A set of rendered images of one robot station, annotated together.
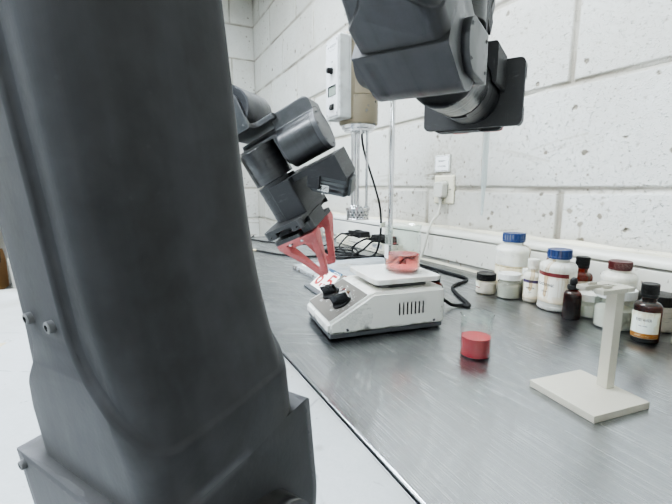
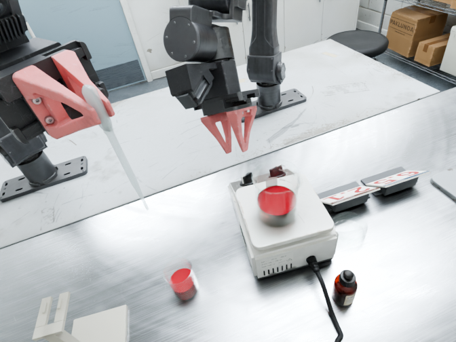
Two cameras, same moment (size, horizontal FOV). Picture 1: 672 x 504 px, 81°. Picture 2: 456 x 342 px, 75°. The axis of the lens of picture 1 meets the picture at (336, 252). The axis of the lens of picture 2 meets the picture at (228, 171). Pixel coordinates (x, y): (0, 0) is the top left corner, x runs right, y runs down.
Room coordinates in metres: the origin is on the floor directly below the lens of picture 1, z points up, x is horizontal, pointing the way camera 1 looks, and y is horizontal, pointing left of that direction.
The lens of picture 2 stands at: (0.67, -0.39, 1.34)
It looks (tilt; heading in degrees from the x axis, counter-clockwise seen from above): 42 degrees down; 104
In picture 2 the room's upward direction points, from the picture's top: 11 degrees counter-clockwise
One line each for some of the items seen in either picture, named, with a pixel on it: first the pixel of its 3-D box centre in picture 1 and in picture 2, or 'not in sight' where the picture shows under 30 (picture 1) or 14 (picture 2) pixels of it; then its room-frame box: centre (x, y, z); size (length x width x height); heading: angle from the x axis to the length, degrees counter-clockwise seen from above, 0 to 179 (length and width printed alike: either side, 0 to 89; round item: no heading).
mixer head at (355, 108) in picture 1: (351, 83); not in sight; (1.09, -0.04, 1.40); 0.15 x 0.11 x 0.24; 117
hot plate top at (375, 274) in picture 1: (392, 272); (281, 207); (0.67, -0.10, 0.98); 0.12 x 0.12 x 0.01; 19
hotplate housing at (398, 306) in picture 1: (378, 298); (276, 213); (0.66, -0.07, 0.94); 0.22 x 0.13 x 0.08; 109
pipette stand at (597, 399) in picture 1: (592, 341); (78, 324); (0.41, -0.28, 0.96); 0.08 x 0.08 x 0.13; 20
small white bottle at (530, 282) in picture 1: (532, 280); not in sight; (0.78, -0.40, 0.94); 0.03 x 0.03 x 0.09
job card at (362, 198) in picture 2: not in sight; (345, 192); (0.78, -0.01, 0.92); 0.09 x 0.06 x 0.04; 23
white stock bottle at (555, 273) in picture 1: (557, 278); not in sight; (0.73, -0.42, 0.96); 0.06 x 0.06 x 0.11
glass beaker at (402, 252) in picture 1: (403, 248); (278, 197); (0.66, -0.11, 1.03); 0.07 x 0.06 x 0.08; 146
